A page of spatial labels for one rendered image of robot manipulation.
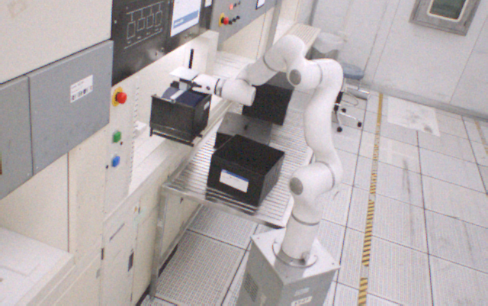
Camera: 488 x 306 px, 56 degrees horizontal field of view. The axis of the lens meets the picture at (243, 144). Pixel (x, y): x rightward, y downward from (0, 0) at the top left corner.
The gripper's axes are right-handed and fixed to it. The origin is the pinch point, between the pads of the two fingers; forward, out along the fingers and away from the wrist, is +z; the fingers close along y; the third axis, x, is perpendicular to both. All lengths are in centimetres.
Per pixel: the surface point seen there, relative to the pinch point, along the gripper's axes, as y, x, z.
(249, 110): 82, -43, -14
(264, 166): 21, -43, -40
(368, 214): 135, -124, -112
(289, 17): 310, -31, 12
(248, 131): 43, -38, -24
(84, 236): -73, -36, 1
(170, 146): 2.9, -37.9, 4.4
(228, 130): 38, -38, -14
